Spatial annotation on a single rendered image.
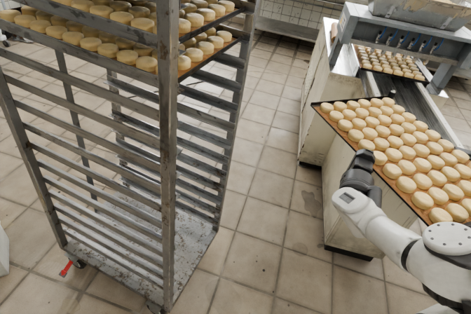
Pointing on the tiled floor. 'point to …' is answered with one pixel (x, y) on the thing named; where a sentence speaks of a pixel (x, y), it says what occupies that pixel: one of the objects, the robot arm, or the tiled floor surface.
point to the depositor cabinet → (348, 88)
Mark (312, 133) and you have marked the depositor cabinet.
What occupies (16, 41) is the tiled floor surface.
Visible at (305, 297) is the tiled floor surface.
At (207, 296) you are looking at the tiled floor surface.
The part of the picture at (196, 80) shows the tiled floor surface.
